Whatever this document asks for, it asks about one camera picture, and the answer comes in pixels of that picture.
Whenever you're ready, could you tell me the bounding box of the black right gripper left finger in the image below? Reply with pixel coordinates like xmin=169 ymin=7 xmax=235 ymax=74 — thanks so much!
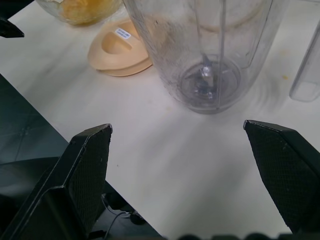
xmin=0 ymin=123 xmax=113 ymax=240

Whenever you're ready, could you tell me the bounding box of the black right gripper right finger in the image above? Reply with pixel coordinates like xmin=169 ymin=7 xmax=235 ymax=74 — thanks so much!
xmin=243 ymin=119 xmax=320 ymax=235

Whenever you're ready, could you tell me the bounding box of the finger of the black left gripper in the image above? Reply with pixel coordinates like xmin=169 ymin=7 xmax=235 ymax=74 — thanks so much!
xmin=0 ymin=17 xmax=25 ymax=39

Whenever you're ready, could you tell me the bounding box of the yellow fruit pieces pile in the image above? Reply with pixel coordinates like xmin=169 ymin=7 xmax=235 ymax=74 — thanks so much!
xmin=61 ymin=0 xmax=118 ymax=25

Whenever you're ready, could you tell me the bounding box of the cream blender lid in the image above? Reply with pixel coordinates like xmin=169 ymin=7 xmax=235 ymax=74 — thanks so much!
xmin=86 ymin=17 xmax=154 ymax=77

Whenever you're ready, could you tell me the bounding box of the clear plastic blender jar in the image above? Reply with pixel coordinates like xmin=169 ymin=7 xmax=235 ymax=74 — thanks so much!
xmin=122 ymin=0 xmax=320 ymax=115

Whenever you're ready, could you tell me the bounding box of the clear glass fruit bowl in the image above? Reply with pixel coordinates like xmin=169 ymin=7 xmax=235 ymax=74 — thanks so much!
xmin=34 ymin=0 xmax=126 ymax=26

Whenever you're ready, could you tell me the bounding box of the thin grey cable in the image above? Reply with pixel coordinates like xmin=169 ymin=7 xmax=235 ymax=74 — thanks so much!
xmin=101 ymin=193 xmax=146 ymax=238

